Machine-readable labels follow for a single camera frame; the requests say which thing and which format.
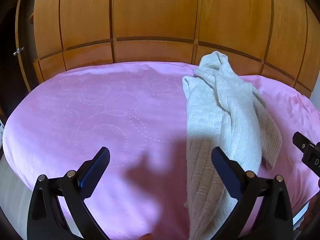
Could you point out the wooden wardrobe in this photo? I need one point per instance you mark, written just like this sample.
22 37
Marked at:
160 17

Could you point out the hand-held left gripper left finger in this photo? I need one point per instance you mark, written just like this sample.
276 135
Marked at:
93 172

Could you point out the pink bed blanket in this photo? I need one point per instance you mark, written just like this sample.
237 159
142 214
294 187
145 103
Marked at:
105 110

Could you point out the white knit sweater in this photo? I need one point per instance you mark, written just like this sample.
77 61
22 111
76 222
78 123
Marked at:
212 120

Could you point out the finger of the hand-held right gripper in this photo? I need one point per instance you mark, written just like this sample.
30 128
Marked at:
302 142

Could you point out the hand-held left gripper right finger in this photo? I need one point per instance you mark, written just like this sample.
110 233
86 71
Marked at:
224 170

